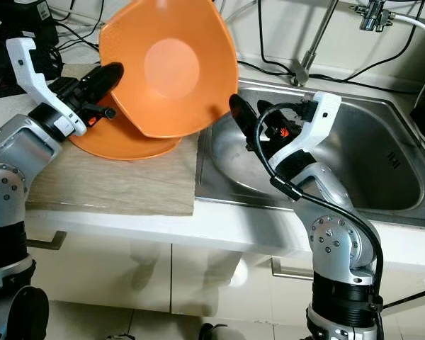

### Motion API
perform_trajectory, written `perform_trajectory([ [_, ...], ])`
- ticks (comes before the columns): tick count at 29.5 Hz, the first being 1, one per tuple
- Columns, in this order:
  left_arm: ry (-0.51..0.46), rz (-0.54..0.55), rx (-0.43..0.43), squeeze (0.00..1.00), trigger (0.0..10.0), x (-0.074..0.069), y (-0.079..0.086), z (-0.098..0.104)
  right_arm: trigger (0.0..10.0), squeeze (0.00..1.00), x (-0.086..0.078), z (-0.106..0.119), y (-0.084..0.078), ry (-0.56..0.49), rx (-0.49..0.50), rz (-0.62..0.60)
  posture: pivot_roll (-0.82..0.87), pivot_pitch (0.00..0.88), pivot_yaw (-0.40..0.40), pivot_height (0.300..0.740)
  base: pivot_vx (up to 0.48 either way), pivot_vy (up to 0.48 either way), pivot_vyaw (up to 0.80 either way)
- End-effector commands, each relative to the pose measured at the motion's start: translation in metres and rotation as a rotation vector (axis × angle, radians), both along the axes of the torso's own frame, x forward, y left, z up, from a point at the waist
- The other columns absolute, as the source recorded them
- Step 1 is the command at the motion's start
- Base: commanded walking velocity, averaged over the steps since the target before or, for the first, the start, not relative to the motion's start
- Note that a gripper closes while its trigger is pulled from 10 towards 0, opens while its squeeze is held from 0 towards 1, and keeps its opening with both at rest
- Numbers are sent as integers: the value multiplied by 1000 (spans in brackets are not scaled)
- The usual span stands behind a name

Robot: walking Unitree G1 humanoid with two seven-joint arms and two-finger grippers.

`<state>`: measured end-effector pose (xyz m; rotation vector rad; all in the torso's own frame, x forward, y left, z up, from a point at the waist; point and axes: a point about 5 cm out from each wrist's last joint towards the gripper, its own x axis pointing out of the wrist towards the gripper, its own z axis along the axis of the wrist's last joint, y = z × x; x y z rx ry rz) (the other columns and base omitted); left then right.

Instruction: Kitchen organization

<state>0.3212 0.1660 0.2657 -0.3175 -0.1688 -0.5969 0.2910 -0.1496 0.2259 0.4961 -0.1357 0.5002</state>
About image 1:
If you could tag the orange plastic bowl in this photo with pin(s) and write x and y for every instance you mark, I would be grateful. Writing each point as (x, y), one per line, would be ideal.
(170, 67)

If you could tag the black charger box with label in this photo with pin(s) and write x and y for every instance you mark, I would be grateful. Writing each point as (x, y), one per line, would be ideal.
(21, 28)

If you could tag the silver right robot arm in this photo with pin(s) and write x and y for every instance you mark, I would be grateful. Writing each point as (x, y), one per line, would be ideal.
(340, 241)

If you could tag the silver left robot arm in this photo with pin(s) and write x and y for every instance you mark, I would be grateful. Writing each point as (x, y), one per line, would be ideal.
(7, 191)

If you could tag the metal faucet pipe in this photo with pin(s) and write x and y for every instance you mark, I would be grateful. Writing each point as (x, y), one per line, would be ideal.
(299, 72)

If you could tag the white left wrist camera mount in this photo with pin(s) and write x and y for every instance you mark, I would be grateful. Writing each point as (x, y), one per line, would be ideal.
(26, 62)

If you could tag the orange plastic plate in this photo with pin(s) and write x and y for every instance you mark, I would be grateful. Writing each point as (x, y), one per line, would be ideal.
(134, 147)

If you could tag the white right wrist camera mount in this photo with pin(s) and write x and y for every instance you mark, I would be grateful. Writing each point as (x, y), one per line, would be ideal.
(324, 112)

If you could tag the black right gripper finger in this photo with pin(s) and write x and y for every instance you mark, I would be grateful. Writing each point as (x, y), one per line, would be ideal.
(246, 117)
(271, 119)

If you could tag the stainless steel sink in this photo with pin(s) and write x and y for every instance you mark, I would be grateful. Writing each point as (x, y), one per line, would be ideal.
(375, 163)

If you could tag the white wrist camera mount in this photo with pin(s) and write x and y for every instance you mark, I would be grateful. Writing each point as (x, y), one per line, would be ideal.
(26, 62)
(324, 112)

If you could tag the metal water valve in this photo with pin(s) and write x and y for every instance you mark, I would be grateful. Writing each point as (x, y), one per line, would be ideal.
(374, 15)

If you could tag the beige woodgrain counter mat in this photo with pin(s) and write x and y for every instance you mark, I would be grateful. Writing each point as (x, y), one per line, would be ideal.
(127, 188)

